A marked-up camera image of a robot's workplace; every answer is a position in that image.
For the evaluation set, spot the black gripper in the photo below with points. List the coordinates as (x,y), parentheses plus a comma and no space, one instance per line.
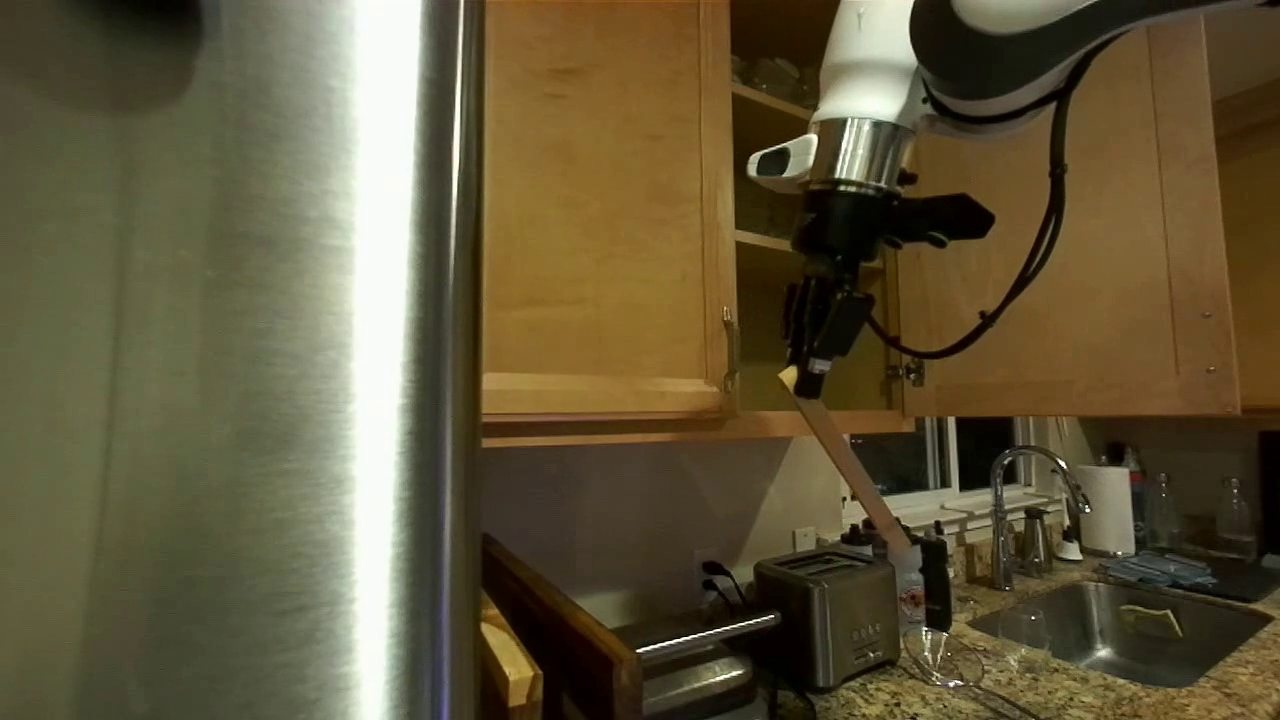
(841,243)

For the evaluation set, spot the brown wooden stick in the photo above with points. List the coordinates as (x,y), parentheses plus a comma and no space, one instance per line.
(852,464)

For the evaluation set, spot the wide wooden cabinet door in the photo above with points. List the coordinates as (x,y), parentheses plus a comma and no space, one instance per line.
(1133,266)

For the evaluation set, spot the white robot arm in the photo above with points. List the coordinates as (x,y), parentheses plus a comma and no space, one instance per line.
(864,66)

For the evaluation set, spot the narrow wooden cabinet door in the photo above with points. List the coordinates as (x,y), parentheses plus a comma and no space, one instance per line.
(603,200)

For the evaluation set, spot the wooden cabinet beside window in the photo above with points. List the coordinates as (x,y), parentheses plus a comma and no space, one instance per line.
(1262,266)

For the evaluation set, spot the white framed window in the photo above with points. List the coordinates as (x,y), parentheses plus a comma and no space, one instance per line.
(985,452)

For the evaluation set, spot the black lidded container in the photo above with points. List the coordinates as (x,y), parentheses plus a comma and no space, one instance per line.
(864,540)

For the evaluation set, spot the clear glass bowl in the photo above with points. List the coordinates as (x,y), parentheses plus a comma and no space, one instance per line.
(771,78)

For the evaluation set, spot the black power plug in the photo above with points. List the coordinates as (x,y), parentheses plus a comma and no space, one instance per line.
(721,583)

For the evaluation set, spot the chrome kitchen faucet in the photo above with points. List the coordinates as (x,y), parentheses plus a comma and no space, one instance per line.
(1003,535)

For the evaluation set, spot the black slim bottle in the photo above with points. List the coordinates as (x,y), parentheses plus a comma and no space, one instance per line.
(937,584)

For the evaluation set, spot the stainless steel toaster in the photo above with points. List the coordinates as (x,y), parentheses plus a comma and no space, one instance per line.
(832,620)

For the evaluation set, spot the small soap dispenser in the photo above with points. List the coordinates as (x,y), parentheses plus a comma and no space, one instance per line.
(1071,540)

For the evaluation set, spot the white paper towel roll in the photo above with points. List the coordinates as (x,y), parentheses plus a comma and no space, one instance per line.
(1106,514)

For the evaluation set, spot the clear wine glass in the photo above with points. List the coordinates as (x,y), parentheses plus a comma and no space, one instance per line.
(933,653)

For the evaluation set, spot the clear glass bottle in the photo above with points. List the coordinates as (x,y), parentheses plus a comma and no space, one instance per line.
(1238,521)
(1163,514)

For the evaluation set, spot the dark wooden cutting board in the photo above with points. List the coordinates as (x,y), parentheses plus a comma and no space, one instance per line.
(573,653)

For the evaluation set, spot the grey dish cloth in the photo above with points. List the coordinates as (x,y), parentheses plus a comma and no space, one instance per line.
(1163,571)

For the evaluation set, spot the stainless steel sink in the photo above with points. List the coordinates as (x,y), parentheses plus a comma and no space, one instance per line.
(1133,625)

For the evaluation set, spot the short light wooden board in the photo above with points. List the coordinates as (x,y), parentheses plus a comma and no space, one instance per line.
(515,675)

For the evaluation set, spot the dark countertop appliance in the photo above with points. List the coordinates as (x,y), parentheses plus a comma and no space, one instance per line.
(1271,493)

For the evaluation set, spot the black drying mat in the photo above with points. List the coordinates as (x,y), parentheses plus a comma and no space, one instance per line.
(1247,583)

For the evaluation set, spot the stainless steel refrigerator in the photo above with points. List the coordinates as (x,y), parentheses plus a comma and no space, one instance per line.
(225,372)

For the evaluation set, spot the wooden wall cabinet body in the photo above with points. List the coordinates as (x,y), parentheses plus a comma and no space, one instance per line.
(643,428)

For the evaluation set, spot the white wall outlet plate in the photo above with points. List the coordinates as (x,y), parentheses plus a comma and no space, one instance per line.
(807,538)

